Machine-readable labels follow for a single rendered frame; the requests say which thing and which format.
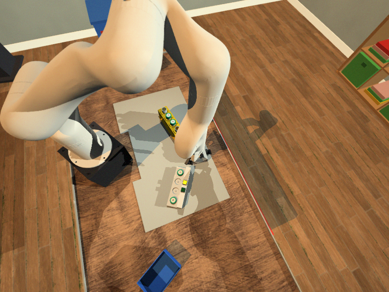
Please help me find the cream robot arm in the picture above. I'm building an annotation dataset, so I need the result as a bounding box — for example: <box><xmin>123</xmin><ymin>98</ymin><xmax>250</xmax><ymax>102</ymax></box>
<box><xmin>0</xmin><ymin>0</ymin><xmax>231</xmax><ymax>168</ymax></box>

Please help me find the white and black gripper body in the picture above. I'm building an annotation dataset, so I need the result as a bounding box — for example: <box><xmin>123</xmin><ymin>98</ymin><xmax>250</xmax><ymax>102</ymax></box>
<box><xmin>191</xmin><ymin>147</ymin><xmax>205</xmax><ymax>162</ymax></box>

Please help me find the beige flat mat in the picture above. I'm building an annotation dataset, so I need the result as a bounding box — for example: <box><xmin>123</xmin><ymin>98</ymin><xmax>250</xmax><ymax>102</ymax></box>
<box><xmin>113</xmin><ymin>86</ymin><xmax>230</xmax><ymax>232</ymax></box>

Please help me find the blue open tray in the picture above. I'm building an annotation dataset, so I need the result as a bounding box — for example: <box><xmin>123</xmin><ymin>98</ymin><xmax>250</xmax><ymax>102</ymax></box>
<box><xmin>137</xmin><ymin>249</ymin><xmax>181</xmax><ymax>292</ymax></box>

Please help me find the yellow tube rack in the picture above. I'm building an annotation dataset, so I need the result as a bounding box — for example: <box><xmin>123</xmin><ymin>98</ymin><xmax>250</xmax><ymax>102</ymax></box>
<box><xmin>158</xmin><ymin>106</ymin><xmax>180</xmax><ymax>140</ymax></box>

